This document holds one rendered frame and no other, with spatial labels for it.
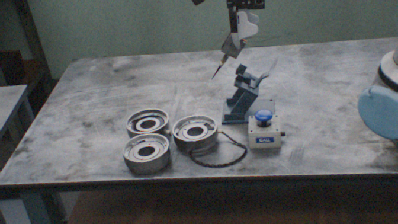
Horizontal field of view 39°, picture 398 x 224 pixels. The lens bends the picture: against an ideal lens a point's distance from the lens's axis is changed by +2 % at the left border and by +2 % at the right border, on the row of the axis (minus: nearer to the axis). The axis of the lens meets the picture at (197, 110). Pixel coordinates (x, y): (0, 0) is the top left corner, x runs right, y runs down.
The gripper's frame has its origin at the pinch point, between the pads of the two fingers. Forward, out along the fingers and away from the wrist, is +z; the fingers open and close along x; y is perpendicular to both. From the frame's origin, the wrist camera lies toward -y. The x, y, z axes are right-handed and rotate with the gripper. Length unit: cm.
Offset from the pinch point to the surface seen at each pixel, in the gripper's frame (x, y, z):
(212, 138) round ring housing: -14.7, -5.7, 16.9
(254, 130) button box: -14.6, 3.8, 15.2
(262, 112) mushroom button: -11.8, 5.7, 12.2
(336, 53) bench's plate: 28.4, 24.7, 19.7
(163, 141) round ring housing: -15.5, -17.2, 16.8
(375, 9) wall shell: 150, 53, 61
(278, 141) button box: -15.3, 8.9, 17.9
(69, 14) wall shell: 147, -102, 51
